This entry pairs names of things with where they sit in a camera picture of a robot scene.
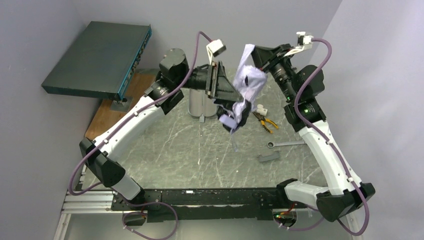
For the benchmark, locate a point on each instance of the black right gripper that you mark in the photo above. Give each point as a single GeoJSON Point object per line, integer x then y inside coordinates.
{"type": "Point", "coordinates": [268, 60]}

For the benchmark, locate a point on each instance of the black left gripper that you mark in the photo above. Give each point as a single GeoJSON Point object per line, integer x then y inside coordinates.
{"type": "Point", "coordinates": [214, 81]}

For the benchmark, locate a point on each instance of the lilac umbrella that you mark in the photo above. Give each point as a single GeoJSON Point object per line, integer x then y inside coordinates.
{"type": "Point", "coordinates": [248, 81]}

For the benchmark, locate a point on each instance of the white pipe elbow fitting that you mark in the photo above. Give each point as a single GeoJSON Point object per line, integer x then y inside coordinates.
{"type": "Point", "coordinates": [261, 110]}

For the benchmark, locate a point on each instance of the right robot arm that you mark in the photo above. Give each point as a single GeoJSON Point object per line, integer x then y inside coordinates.
{"type": "Point", "coordinates": [345, 192]}

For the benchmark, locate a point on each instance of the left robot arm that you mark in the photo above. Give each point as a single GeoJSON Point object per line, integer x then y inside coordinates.
{"type": "Point", "coordinates": [102, 153]}

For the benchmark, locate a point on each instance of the silver ratchet wrench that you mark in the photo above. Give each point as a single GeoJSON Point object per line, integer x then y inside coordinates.
{"type": "Point", "coordinates": [282, 144]}

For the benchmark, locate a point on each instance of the grey metal stand plate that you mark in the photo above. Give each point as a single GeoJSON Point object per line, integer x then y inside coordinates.
{"type": "Point", "coordinates": [123, 105]}

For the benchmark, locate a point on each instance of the wooden board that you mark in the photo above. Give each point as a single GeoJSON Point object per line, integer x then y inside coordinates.
{"type": "Point", "coordinates": [105, 118]}

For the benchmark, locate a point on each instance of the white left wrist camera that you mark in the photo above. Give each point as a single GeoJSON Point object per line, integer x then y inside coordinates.
{"type": "Point", "coordinates": [214, 49]}

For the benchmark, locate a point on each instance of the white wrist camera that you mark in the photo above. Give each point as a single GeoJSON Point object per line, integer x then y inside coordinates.
{"type": "Point", "coordinates": [304, 42]}
{"type": "Point", "coordinates": [214, 49]}

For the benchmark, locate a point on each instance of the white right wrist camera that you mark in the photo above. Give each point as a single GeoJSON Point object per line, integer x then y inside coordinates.
{"type": "Point", "coordinates": [304, 42]}

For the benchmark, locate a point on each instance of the yellow handled pliers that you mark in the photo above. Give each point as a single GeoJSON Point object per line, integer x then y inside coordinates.
{"type": "Point", "coordinates": [263, 120]}

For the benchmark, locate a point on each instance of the grey plastic bracket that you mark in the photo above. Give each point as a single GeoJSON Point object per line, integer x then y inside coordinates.
{"type": "Point", "coordinates": [265, 158]}

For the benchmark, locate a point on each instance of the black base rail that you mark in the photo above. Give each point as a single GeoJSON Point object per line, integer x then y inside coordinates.
{"type": "Point", "coordinates": [259, 203]}

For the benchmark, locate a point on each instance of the dark network switch box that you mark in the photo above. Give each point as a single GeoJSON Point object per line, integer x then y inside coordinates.
{"type": "Point", "coordinates": [101, 62]}

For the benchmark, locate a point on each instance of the aluminium frame rail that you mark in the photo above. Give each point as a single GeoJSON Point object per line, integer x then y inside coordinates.
{"type": "Point", "coordinates": [91, 202]}

